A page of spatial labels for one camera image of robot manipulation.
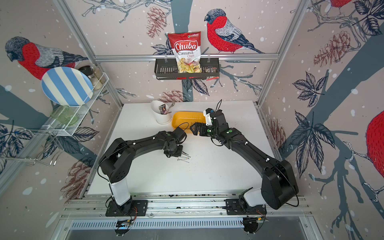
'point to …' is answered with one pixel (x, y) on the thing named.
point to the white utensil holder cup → (161, 111)
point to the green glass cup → (63, 114)
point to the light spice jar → (99, 79)
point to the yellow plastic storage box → (185, 119)
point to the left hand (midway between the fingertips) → (180, 151)
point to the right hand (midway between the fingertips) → (196, 127)
